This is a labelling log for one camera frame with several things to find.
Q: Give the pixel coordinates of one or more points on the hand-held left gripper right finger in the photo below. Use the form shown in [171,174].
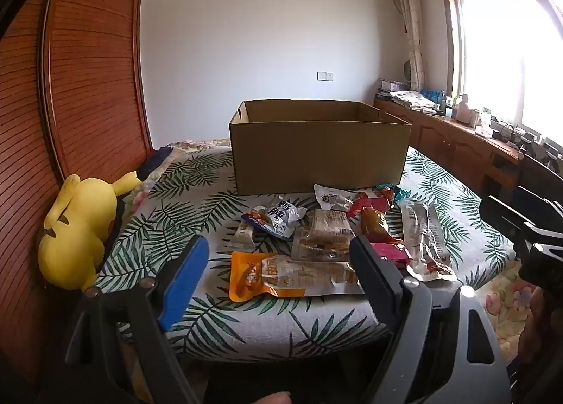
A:
[371,274]

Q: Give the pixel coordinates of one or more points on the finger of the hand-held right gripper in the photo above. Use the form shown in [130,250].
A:
[506,213]
[534,239]

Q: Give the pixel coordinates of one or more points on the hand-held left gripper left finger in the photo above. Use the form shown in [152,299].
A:
[187,281]

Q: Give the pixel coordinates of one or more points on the pink snack packet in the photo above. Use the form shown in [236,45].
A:
[392,255]

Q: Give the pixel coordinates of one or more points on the brown sausage packet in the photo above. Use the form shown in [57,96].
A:
[374,224]

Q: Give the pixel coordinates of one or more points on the long white snack packet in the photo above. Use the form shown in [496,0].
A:
[420,232]

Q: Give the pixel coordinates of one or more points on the clear bread packet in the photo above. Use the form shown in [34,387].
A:
[323,232]

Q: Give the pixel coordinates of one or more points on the orange snack packet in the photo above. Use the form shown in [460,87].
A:
[257,276]

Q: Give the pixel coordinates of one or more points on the small white snack packet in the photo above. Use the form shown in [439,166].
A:
[243,237]

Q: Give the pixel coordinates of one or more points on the red snack packet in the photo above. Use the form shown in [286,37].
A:
[370,202]

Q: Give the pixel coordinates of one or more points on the teal candy packet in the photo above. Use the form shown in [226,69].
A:
[400,194]

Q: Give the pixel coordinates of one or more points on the white cartoon snack packet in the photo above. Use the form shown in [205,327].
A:
[330,198]

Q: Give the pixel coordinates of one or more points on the silver blue snack packet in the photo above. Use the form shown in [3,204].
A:
[277,217]

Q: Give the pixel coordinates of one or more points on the brown cardboard box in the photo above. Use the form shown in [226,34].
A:
[316,153]

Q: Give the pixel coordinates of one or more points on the person's right hand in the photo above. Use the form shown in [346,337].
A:
[539,325]

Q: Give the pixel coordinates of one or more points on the person's left hand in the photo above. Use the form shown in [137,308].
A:
[270,398]

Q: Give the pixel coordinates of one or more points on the leaf print cloth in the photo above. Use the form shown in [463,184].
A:
[189,202]

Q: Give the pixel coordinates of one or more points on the wooden cabinet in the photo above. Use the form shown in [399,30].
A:
[444,144]

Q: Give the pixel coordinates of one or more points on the pink jar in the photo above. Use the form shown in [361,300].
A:
[464,113]

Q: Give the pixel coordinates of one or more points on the yellow plush toy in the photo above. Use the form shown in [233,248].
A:
[81,228]

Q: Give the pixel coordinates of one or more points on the dark blue cloth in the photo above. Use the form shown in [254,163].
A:
[154,162]

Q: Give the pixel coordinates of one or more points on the floral blanket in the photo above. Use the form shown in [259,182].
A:
[193,145]

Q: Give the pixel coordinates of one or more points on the blue packets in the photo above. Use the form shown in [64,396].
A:
[433,94]

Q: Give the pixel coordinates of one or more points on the folded printed cloth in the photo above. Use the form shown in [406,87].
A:
[413,100]

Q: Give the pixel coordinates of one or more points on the pink box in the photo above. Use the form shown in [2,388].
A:
[396,85]

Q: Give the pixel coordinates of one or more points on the window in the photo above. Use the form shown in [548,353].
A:
[501,43]

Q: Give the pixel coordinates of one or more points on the small round mirror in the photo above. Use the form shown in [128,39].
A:
[408,71]

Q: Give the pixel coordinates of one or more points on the patterned curtain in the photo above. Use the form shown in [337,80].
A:
[411,26]

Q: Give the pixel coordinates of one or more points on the white wall switch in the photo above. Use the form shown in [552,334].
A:
[325,75]

